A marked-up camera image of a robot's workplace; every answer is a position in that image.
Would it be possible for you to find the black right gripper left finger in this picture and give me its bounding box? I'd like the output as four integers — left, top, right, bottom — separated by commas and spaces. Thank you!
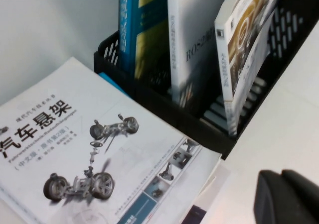
253, 170, 319, 224

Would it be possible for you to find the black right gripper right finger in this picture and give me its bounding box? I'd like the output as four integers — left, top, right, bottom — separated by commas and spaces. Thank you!
281, 169, 319, 211

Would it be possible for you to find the yellow-green mechanisms book blue spine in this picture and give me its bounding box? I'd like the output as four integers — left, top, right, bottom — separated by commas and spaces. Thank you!
118, 0, 172, 80

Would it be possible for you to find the white book purple stripe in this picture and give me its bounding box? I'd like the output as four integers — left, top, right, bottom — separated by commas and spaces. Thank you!
183, 159, 232, 224

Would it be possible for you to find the black plastic book stand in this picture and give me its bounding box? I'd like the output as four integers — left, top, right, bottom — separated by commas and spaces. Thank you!
93, 0, 319, 160

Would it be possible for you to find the white spine gold cover book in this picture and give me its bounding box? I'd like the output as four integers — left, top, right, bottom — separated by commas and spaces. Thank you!
213, 0, 284, 137

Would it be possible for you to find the white ROS book orange edge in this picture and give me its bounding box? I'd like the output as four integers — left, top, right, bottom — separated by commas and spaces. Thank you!
166, 0, 229, 106

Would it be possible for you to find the white car suspension book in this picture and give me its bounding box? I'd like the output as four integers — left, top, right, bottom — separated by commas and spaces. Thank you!
0, 57, 223, 224

